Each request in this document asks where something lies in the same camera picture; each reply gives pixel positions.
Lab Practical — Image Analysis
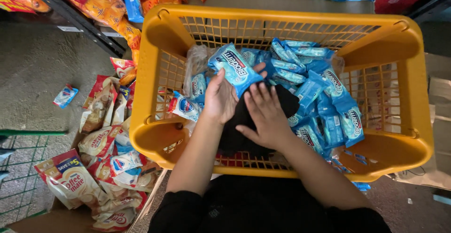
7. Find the person's right hand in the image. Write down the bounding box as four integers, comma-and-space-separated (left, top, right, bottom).
235, 82, 301, 153

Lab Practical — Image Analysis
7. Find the person's left hand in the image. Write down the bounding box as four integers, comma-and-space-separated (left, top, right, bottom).
204, 62, 268, 125

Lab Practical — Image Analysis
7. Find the black cloth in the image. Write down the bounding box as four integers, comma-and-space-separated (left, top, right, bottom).
218, 83, 300, 158

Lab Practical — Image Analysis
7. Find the blue soap packet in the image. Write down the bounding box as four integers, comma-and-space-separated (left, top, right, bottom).
207, 43, 265, 98

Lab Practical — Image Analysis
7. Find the white soap packet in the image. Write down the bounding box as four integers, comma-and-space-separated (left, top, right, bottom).
53, 84, 79, 109
168, 91, 202, 122
109, 151, 144, 177

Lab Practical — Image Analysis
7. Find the clear plastic bag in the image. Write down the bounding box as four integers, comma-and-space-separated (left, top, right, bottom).
183, 45, 213, 97

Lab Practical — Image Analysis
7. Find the pile of blue soap packets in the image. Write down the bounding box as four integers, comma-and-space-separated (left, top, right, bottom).
190, 38, 371, 192

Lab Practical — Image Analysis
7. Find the person's black clothing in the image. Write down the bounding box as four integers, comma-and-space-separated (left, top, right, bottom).
148, 174, 392, 233

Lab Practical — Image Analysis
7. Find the pile of creamer packets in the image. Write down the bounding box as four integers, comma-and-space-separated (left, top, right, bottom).
34, 57, 163, 233

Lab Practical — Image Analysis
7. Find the blue snack packet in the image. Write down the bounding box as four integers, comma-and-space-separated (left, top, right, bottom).
116, 0, 144, 23

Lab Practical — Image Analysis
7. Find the strip of orange snack packets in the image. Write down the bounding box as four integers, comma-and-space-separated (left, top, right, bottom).
45, 0, 142, 65

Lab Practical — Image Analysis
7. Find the yellow plastic basket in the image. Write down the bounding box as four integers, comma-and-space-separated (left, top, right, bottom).
129, 4, 435, 183

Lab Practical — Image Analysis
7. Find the cardboard box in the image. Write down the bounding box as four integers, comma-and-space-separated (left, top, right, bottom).
6, 129, 169, 233

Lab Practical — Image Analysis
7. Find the green wire rack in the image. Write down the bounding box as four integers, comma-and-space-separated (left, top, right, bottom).
0, 130, 68, 226

